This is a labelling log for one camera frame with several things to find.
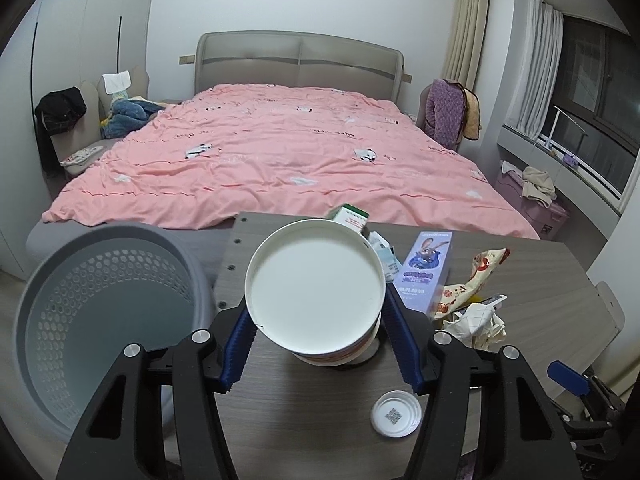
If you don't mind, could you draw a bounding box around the purple fuzzy garment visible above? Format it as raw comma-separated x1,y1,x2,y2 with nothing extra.
424,79,466,150

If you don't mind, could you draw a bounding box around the blue garment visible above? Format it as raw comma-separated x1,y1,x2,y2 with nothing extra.
100,98,166,140

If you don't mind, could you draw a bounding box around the beige curtain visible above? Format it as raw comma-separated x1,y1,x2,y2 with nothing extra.
442,0,490,90

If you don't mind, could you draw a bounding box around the white plastic lid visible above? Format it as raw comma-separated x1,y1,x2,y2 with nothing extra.
370,390,422,438

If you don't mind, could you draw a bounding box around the red patterned snack wrapper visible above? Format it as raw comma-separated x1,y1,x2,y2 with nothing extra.
431,248,511,321

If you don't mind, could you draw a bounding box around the white sheer curtain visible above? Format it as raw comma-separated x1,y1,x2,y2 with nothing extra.
516,0,563,140

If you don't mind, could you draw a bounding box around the grey upholstered headboard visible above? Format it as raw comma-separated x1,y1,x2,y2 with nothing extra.
194,30,405,103

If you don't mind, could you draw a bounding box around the pink bed quilt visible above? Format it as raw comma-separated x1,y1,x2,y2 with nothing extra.
42,84,535,238

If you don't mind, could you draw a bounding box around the white toothpaste tube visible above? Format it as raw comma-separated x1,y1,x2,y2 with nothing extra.
480,294,506,310

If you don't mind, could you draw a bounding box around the black garment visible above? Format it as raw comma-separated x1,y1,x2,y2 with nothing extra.
35,87,87,136

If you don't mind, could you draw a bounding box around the pink storage box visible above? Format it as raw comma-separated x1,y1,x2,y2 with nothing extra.
495,171,570,240

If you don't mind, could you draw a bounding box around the green white medicine box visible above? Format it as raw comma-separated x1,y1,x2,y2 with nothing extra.
326,204,369,234

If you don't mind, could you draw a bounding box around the purple toothpaste box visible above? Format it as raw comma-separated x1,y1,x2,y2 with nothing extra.
393,231,452,318

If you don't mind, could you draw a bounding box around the grey perforated trash basket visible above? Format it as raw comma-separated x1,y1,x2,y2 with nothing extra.
13,223,214,442

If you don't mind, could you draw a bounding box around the white wardrobe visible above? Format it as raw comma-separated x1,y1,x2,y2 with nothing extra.
1,0,151,278

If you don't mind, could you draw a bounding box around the beige cloth on box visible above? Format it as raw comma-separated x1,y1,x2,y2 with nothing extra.
522,166,556,208

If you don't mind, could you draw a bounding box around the yellow brown garment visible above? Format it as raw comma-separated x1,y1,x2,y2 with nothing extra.
462,88,482,141

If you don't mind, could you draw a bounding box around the white paper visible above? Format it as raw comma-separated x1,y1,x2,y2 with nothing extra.
442,304,506,350

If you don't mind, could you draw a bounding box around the white instant noodle cup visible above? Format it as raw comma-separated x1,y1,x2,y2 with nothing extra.
244,219,386,367

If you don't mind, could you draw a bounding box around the beige chair with clothes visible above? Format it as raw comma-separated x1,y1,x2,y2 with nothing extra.
49,64,151,177

